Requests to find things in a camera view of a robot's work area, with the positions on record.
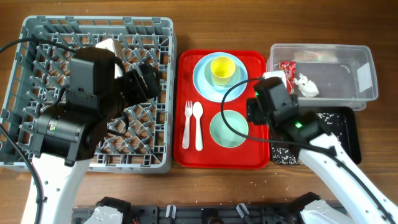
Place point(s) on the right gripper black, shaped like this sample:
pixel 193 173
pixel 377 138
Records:
pixel 254 114

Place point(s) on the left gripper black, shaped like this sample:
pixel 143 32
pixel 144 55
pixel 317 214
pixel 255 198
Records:
pixel 139 95

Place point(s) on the rice food leftovers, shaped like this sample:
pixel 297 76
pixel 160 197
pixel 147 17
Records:
pixel 335 121

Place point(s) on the red snack wrapper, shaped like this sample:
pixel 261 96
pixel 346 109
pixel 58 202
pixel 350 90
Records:
pixel 289 68

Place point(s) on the white tissue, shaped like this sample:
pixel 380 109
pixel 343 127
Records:
pixel 307 87

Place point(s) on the white plastic fork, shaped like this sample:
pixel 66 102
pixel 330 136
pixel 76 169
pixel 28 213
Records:
pixel 186 134

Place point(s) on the white plastic spoon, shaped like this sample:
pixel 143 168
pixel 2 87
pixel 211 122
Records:
pixel 198 112

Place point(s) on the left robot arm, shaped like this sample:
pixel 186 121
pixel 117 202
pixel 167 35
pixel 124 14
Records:
pixel 66 134

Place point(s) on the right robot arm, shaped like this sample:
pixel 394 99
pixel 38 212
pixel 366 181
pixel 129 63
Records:
pixel 310 140

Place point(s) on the black waste tray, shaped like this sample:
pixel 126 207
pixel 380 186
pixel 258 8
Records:
pixel 352 148

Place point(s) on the grey dishwasher rack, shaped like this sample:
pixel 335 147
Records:
pixel 41 67

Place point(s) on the yellow plastic cup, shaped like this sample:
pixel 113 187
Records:
pixel 222 69

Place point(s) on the light blue plate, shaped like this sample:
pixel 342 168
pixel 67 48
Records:
pixel 202 86

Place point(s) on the red plastic tray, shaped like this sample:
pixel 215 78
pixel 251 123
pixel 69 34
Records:
pixel 250 154

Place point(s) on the clear plastic bin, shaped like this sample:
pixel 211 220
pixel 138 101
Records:
pixel 345 75

